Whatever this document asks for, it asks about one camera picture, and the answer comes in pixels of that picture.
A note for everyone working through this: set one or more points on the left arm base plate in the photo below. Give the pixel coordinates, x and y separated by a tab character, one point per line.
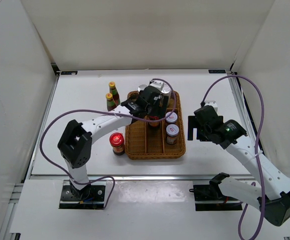
89	198

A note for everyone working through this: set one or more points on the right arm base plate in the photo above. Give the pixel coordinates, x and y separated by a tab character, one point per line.
206	201

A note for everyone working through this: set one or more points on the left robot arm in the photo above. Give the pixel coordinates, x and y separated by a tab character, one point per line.
78	137

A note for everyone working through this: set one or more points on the yellow-cap sauce bottle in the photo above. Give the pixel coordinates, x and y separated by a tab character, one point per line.
114	91
110	102

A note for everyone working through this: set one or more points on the white-lid spice jar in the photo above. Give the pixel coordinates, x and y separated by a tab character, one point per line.
172	131
171	118

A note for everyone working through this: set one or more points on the red-lid chili jar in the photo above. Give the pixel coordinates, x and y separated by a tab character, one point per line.
153	122
117	142

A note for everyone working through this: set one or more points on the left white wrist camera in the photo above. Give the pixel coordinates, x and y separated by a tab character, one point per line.
158	84

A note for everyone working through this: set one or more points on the near yellow-cap sauce bottle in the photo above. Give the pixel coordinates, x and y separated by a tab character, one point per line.
110	102

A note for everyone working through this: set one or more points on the blue-label pellet jar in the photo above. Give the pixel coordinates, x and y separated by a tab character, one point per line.
141	87
166	91

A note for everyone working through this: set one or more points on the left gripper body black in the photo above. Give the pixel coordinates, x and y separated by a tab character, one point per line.
155	110

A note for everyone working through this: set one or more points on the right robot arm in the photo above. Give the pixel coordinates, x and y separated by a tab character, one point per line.
272	197

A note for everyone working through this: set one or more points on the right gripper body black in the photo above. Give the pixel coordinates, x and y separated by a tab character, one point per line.
202	134

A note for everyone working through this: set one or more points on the wicker basket tray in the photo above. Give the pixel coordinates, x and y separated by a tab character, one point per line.
143	142

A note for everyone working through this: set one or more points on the far yellow-cap sauce bottle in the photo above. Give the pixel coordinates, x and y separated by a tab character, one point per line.
114	91

